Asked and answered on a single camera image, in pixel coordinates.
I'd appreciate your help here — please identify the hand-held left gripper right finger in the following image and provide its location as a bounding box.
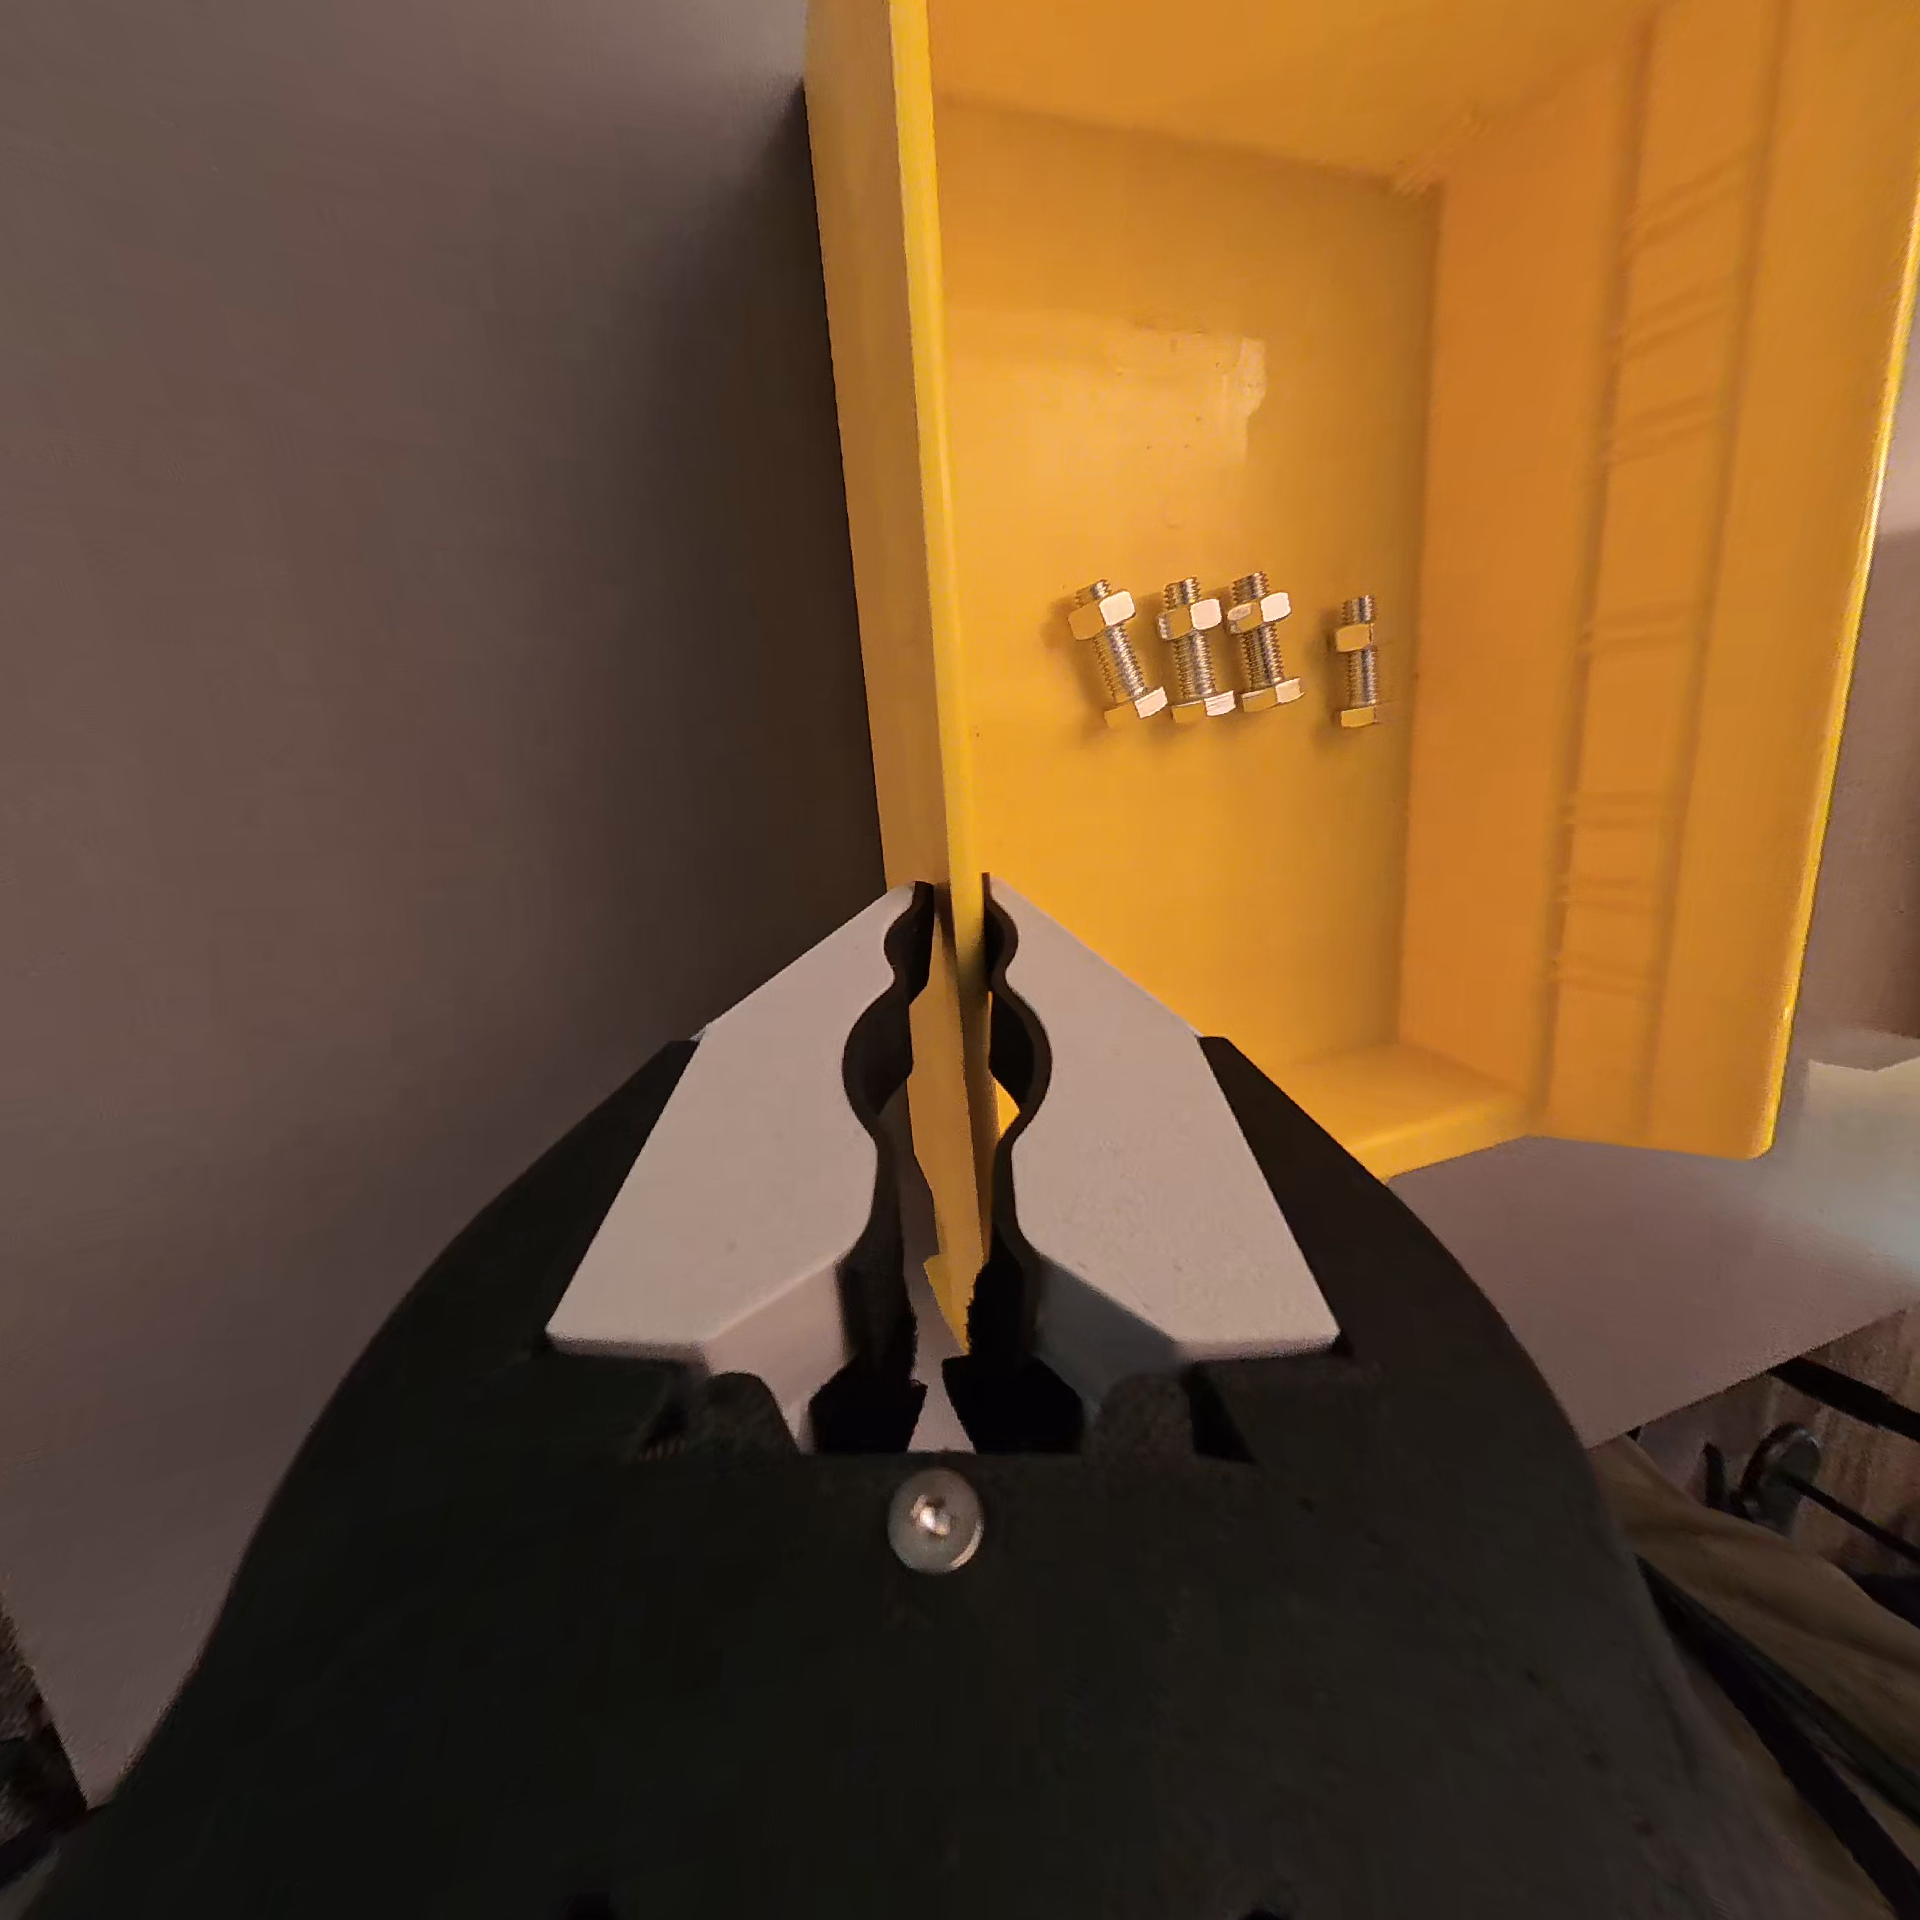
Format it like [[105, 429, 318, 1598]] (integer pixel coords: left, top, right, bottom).
[[942, 872, 1339, 1453]]

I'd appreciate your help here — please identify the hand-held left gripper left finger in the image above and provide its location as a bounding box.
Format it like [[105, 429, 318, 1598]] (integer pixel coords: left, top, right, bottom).
[[546, 881, 940, 1453]]

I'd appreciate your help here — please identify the yellow plastic bin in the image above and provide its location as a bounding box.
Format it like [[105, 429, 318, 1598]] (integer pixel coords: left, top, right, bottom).
[[802, 0, 1920, 1347]]

